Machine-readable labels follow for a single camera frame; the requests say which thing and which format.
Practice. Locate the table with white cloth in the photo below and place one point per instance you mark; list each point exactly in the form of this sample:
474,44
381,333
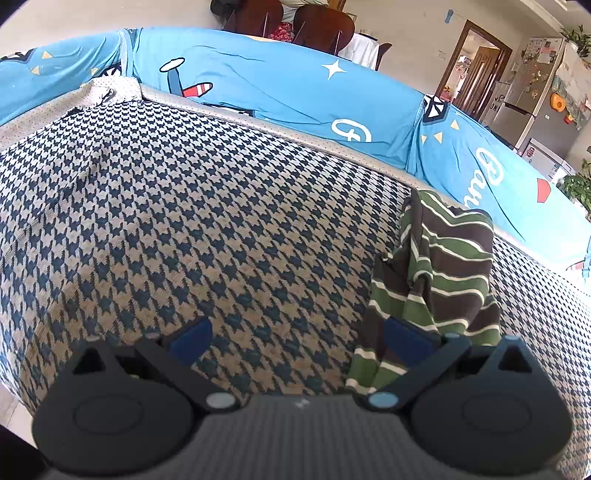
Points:
362,50

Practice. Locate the silver refrigerator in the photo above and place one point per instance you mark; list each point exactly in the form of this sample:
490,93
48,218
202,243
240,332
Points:
526,115

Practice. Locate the orange refrigerator ornament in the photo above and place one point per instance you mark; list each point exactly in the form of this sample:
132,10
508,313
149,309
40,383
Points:
558,101

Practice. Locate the large leafy potted plant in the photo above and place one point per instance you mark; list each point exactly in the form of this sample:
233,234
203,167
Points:
579,187

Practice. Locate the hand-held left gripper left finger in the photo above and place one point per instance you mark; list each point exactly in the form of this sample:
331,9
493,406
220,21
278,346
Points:
189,339

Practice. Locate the green brown striped shirt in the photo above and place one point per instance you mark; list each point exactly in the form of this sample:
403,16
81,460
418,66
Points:
448,258

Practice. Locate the small plant on refrigerator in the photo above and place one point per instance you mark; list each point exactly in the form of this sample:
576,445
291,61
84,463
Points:
577,39

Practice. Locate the red floral cloth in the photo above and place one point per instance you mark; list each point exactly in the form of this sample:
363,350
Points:
281,32

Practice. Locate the blue printed sofa cover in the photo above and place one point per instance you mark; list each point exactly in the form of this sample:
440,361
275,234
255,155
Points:
277,83

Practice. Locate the white chest freezer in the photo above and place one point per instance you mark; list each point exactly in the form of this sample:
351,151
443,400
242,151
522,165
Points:
545,159

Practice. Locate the dark slim chair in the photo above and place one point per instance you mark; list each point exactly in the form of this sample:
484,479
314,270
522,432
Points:
384,54

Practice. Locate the brown wooden door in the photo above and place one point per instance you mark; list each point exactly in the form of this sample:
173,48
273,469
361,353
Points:
475,69

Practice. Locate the patterned refrigerator cover cloth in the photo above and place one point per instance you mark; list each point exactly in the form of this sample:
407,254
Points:
577,83

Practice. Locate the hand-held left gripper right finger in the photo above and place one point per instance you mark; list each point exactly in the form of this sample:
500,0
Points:
408,339

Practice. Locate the brown wooden chair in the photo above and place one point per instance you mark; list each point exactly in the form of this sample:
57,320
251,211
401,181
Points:
256,16
323,30

